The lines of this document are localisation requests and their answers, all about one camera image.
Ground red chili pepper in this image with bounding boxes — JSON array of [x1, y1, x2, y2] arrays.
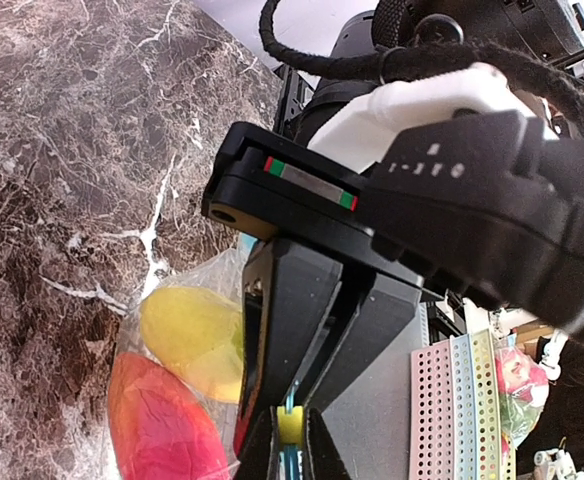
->
[[108, 352, 232, 479]]

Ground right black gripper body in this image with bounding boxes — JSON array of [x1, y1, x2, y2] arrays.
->
[[201, 122, 444, 300]]

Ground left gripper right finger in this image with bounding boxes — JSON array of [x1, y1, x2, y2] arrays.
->
[[302, 408, 350, 480]]

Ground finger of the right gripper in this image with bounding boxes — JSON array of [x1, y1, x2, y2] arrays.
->
[[233, 238, 343, 458], [299, 269, 423, 411]]

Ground small blue zip bag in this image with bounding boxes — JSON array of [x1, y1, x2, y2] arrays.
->
[[106, 234, 306, 480]]

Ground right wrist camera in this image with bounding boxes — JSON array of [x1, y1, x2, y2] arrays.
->
[[309, 63, 584, 345]]

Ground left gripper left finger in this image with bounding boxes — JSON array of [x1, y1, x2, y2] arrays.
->
[[233, 406, 280, 480]]

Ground stacked pastel baskets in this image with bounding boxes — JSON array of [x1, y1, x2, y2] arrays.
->
[[408, 330, 516, 480]]

